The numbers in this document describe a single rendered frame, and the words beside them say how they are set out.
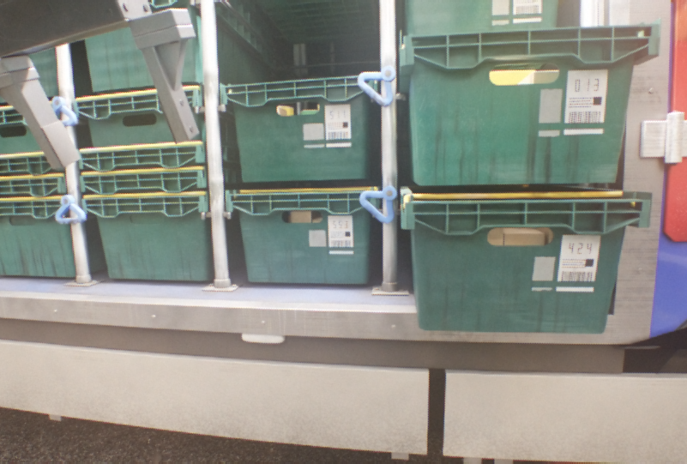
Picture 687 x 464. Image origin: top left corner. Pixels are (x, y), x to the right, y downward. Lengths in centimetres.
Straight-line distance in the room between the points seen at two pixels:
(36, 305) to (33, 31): 93
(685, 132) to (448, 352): 62
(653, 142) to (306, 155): 73
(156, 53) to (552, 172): 60
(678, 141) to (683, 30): 21
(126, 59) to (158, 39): 89
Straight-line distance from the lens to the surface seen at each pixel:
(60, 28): 38
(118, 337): 111
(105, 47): 128
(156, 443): 165
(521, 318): 73
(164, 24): 35
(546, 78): 73
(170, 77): 36
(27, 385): 138
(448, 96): 67
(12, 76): 43
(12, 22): 41
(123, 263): 124
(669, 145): 88
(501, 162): 68
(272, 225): 98
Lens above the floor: 91
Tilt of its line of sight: 7 degrees down
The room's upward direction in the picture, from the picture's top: 1 degrees counter-clockwise
